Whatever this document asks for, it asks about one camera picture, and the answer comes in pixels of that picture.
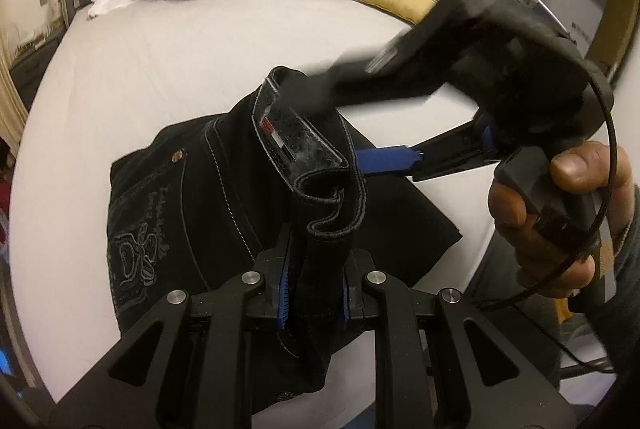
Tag yellow cushion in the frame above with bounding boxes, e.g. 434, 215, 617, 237
352, 0, 442, 26

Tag black cable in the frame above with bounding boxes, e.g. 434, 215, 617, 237
477, 69, 619, 376

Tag cream curtain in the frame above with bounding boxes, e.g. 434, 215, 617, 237
0, 31, 29, 160

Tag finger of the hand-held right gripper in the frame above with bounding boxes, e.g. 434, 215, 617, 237
357, 115, 497, 182
280, 36, 451, 116

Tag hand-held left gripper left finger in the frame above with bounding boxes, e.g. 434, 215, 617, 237
50, 221, 294, 429

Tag black denim pants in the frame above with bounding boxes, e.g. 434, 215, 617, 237
107, 66, 463, 415

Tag grey nightstand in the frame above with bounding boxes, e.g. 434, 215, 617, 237
9, 29, 67, 84

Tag person's right hand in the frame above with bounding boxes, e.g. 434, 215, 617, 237
487, 141, 635, 298

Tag bed with white sheet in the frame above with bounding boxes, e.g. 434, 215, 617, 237
10, 0, 506, 429

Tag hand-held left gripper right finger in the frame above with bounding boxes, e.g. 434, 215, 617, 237
342, 249, 577, 429

